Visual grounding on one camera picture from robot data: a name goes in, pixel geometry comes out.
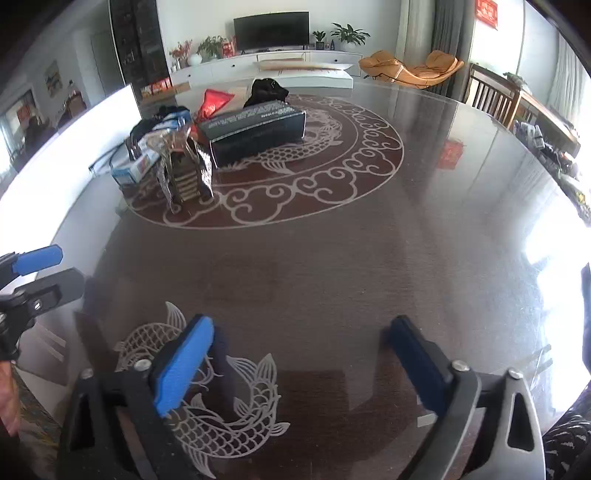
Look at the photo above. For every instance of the dark wooden chair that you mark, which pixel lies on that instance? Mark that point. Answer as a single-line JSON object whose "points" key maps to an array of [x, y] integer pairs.
{"points": [[489, 94]]}

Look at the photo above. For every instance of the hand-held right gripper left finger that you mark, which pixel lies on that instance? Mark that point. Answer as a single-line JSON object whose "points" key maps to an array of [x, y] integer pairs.
{"points": [[184, 364]]}

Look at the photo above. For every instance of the white tv cabinet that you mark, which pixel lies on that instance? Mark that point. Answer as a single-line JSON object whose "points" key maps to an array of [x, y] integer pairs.
{"points": [[221, 67]]}

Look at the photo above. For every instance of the blue and white packet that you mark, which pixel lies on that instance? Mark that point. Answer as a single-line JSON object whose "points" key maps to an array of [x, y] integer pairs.
{"points": [[174, 121]]}

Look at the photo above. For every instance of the orange boxes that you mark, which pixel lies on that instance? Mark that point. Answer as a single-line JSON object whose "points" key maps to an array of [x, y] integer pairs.
{"points": [[157, 87]]}

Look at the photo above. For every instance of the sheer window curtain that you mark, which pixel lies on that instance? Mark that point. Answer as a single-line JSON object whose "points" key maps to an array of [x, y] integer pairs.
{"points": [[572, 83]]}

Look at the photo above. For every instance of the black cloth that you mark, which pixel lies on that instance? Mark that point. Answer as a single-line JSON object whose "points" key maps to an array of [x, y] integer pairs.
{"points": [[143, 127], [268, 92]]}

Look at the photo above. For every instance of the red flower bouquet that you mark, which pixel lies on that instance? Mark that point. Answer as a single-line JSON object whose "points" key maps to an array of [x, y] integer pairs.
{"points": [[181, 50]]}

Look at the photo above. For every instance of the beige patterned cloth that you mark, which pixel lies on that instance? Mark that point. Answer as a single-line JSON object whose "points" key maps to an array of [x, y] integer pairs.
{"points": [[37, 429]]}

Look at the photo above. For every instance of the large green potted plant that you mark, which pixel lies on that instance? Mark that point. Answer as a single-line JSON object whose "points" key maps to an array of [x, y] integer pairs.
{"points": [[350, 34]]}

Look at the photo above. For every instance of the red wall hanging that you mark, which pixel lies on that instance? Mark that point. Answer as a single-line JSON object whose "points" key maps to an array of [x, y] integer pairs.
{"points": [[487, 13]]}

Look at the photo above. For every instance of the small green potted plant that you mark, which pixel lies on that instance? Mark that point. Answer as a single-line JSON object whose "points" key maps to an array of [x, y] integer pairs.
{"points": [[318, 39]]}

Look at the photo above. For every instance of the person's left hand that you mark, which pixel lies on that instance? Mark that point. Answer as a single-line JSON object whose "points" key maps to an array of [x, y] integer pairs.
{"points": [[7, 397]]}

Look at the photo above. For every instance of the wooden side table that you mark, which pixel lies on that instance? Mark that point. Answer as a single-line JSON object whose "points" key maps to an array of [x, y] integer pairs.
{"points": [[540, 110]]}

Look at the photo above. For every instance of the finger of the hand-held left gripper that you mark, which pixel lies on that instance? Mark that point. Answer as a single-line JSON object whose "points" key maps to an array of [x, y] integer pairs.
{"points": [[51, 288], [39, 258]]}

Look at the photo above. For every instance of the red decorative packet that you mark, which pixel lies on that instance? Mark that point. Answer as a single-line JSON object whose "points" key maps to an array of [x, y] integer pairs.
{"points": [[214, 102]]}

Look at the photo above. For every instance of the dark display cabinet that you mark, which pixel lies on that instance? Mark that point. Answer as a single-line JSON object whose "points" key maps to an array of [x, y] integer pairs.
{"points": [[138, 41]]}

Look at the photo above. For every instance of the black and white patterned clothing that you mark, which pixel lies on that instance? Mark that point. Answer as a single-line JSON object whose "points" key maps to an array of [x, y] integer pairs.
{"points": [[568, 447]]}

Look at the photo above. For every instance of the grey curtain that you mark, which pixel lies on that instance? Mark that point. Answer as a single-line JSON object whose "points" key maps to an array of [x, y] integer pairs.
{"points": [[450, 27]]}

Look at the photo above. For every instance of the framed wall picture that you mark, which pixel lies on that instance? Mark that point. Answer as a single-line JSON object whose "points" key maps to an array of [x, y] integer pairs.
{"points": [[52, 78]]}

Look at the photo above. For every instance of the white curtain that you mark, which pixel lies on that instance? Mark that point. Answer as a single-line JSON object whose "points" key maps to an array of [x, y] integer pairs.
{"points": [[415, 27]]}

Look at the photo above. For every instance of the round white vase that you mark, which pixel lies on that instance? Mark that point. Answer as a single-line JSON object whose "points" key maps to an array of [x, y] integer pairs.
{"points": [[195, 59]]}

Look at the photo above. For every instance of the bushy green potted plant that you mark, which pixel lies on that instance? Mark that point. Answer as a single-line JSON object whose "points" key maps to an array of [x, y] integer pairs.
{"points": [[210, 47]]}

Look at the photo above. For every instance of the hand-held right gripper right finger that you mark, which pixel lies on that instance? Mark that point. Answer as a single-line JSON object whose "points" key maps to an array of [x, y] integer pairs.
{"points": [[422, 369]]}

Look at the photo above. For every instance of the white flat box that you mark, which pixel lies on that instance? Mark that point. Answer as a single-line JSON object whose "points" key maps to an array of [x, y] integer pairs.
{"points": [[323, 79]]}

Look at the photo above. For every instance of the black television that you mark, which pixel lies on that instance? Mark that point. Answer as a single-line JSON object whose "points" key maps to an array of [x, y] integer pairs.
{"points": [[271, 30]]}

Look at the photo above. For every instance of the beige flat cardboard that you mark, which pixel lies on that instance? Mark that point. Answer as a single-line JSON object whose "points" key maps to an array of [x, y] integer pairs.
{"points": [[300, 67]]}

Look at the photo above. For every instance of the blue and white box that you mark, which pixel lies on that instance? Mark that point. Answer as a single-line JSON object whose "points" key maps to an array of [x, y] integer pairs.
{"points": [[134, 170]]}

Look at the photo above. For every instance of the red gift box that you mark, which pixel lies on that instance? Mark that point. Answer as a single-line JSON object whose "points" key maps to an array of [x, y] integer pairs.
{"points": [[228, 48]]}

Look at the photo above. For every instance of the orange lounge chair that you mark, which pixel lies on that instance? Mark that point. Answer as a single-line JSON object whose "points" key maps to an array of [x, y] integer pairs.
{"points": [[406, 69]]}

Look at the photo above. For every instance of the long black box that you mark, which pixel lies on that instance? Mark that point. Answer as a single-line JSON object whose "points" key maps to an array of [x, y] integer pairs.
{"points": [[258, 134]]}

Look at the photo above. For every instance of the white board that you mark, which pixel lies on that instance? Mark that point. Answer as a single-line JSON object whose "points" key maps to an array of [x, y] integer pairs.
{"points": [[69, 143]]}

